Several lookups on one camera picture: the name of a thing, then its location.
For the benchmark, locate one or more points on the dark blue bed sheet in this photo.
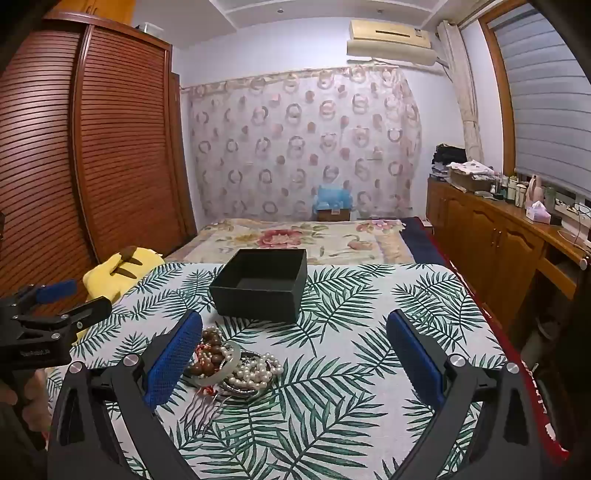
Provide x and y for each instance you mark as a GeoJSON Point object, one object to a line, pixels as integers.
{"type": "Point", "coordinates": [422, 242]}

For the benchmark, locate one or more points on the beige air conditioner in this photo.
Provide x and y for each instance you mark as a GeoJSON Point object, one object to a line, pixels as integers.
{"type": "Point", "coordinates": [392, 41]}

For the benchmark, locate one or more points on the person's left hand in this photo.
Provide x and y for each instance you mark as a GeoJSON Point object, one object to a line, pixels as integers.
{"type": "Point", "coordinates": [32, 397]}

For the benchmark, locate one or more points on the green leaf print tablecloth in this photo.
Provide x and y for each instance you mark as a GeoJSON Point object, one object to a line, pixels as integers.
{"type": "Point", "coordinates": [332, 369]}

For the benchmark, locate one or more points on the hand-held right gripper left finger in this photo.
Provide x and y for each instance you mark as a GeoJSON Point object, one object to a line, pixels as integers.
{"type": "Point", "coordinates": [171, 357]}

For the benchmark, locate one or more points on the brown slatted wardrobe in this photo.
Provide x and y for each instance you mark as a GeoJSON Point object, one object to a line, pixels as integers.
{"type": "Point", "coordinates": [106, 152]}

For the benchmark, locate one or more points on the pink tissue box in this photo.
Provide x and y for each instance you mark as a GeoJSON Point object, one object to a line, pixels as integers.
{"type": "Point", "coordinates": [538, 213]}

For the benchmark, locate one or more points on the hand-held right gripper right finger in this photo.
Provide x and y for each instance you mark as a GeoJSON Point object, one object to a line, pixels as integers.
{"type": "Point", "coordinates": [418, 362]}

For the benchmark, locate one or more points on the wooden cabinet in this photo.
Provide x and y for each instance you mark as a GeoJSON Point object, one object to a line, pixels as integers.
{"type": "Point", "coordinates": [489, 240]}

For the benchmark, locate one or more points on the pink bottle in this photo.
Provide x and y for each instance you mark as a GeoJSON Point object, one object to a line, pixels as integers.
{"type": "Point", "coordinates": [536, 187]}

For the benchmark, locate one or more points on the row of cosmetic bottles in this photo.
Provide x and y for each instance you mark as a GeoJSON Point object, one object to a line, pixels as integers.
{"type": "Point", "coordinates": [508, 189]}

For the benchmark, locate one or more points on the floral blanket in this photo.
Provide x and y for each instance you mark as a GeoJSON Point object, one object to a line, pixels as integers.
{"type": "Point", "coordinates": [258, 237]}

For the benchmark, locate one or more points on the small cardboard box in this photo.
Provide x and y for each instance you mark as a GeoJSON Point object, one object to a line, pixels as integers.
{"type": "Point", "coordinates": [332, 215]}

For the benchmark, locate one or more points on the circle pattern curtain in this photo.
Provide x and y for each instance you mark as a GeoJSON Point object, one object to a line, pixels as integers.
{"type": "Point", "coordinates": [300, 147]}

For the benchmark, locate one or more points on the stack of dark clothes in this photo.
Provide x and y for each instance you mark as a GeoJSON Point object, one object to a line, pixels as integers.
{"type": "Point", "coordinates": [448, 159]}

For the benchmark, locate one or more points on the pale green jade bangle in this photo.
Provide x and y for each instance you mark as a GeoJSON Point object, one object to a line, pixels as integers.
{"type": "Point", "coordinates": [233, 357]}

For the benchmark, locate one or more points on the black square box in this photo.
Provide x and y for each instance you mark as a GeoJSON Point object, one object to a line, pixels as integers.
{"type": "Point", "coordinates": [258, 288]}

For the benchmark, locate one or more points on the beige tied curtain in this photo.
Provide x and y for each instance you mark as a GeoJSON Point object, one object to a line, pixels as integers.
{"type": "Point", "coordinates": [464, 92]}

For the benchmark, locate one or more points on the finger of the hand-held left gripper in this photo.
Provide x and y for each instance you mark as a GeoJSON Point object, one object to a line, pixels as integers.
{"type": "Point", "coordinates": [57, 290]}
{"type": "Point", "coordinates": [87, 310]}

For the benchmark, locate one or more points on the blue plastic bag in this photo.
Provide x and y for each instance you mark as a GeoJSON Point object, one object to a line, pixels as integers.
{"type": "Point", "coordinates": [332, 196]}

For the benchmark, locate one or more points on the yellow plush toy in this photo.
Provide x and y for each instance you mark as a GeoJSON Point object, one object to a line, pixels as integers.
{"type": "Point", "coordinates": [113, 277]}

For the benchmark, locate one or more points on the silver metal bangle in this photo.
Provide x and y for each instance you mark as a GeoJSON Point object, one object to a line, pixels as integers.
{"type": "Point", "coordinates": [244, 391]}

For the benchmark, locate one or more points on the flat cardboard box with cloth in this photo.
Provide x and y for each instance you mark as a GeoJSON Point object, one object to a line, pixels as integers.
{"type": "Point", "coordinates": [468, 175]}

